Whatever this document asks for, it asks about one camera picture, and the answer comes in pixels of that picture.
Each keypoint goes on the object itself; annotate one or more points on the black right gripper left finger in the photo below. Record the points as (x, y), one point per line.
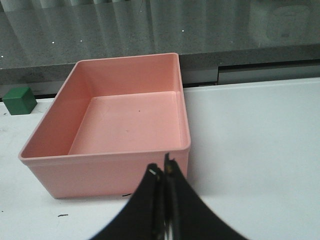
(143, 217)

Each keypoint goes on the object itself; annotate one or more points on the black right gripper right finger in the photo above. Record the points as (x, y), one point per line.
(188, 217)

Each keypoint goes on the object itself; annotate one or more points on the pink plastic bin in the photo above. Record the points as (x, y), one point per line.
(111, 118)

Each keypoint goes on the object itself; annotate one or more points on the green cube right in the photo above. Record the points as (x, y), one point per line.
(20, 101)

